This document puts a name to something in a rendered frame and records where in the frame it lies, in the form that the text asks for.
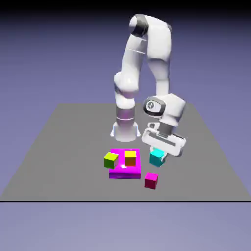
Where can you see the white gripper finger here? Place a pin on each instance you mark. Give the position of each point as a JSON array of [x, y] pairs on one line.
[[164, 158], [153, 148]]

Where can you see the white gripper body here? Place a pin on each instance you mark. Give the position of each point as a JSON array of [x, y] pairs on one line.
[[168, 146]]

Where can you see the small cyan cube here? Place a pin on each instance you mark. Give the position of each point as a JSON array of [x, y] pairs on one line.
[[155, 158]]

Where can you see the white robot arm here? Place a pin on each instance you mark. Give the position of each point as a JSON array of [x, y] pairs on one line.
[[158, 49]]

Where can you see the small yellow cube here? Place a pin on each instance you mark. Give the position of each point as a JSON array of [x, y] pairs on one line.
[[130, 157]]

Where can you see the small pink cube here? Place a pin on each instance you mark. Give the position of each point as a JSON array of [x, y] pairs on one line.
[[151, 180]]

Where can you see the small yellow-green cube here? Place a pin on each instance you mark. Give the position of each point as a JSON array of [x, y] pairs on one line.
[[109, 160]]

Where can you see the large magenta box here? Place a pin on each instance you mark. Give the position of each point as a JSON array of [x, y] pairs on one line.
[[125, 171]]

